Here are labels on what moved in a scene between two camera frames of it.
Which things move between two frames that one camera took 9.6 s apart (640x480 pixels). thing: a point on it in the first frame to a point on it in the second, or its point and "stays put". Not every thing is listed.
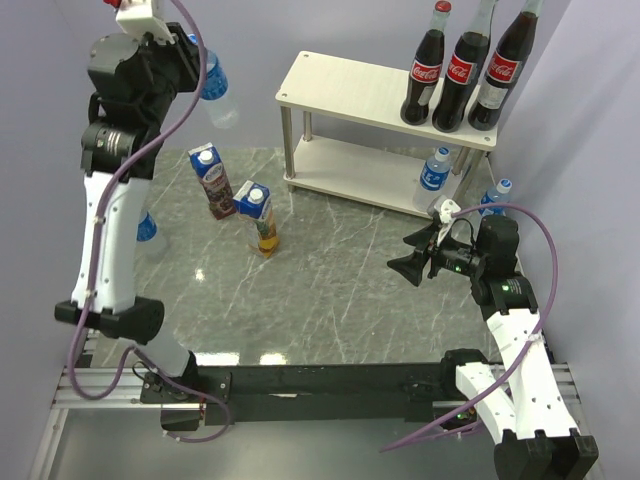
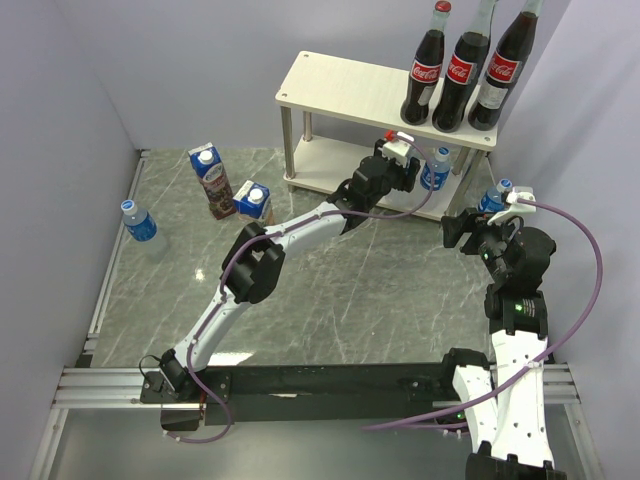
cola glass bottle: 508,55 stays put
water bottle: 219,112 to 423,176
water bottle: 500,194 stays put
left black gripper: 185,52 to 405,183
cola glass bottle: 466,67 stays put
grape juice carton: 214,179 stays put
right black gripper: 410,265 to 470,220
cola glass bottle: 426,68 stays put
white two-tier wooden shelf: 369,96 stays put
